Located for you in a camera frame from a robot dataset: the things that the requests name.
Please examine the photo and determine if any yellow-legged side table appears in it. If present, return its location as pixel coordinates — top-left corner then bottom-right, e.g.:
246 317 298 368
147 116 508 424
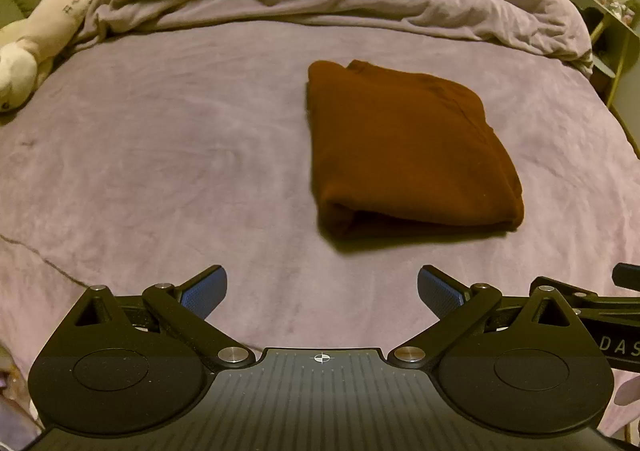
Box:
587 0 640 110

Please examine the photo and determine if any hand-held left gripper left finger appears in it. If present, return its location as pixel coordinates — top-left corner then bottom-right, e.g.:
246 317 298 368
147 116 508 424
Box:
72 265 257 373

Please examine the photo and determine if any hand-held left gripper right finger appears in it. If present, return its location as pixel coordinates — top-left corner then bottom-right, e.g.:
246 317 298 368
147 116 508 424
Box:
390 265 589 373

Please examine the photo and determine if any purple bed sheet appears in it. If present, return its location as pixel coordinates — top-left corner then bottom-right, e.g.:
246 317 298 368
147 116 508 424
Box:
0 6 640 434

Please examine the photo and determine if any cream long plush toy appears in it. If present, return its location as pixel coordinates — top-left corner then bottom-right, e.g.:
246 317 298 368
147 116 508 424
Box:
0 0 137 114

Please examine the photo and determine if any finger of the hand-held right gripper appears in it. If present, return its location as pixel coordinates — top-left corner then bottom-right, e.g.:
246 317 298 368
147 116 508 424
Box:
612 263 640 289
530 276 640 318

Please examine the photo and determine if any brown t-shirt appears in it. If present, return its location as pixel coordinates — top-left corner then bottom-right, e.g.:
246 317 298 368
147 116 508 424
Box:
306 59 525 241

